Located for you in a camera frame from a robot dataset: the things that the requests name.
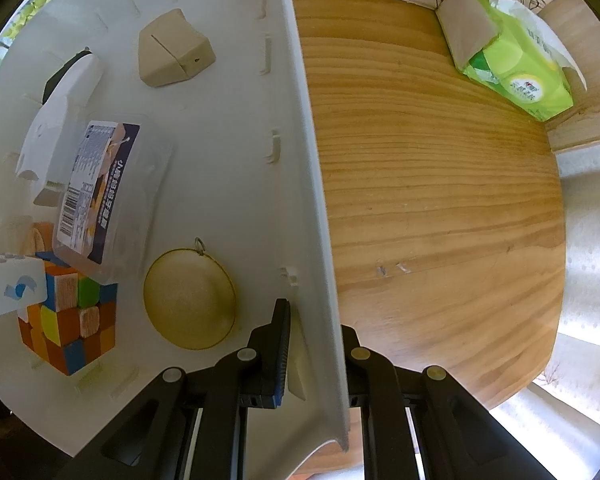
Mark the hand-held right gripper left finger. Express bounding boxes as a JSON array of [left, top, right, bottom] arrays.
[[80, 298, 292, 480]]

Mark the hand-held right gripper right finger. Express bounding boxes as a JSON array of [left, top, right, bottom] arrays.
[[340, 324, 556, 480]]

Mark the round beige compact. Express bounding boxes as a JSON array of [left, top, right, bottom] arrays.
[[143, 237, 240, 351]]

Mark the colourful puzzle cube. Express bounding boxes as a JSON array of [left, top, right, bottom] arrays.
[[17, 250, 118, 377]]

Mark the white plastic bin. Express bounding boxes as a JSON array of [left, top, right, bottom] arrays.
[[0, 0, 351, 461]]

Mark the clear plastic box with label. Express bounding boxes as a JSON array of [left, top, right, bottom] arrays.
[[51, 120, 176, 283]]

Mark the white toy camera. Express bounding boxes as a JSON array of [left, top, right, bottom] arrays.
[[0, 254, 47, 323]]

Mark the beige wedge-shaped box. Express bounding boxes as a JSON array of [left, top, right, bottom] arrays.
[[138, 8, 216, 89]]

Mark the white dotted curtain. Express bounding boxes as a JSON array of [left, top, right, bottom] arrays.
[[490, 145, 600, 480]]

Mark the green tissue pack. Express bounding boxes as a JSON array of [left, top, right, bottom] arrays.
[[435, 0, 588, 122]]

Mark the grape print carton sheet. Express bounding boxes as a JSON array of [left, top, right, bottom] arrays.
[[0, 0, 63, 91]]

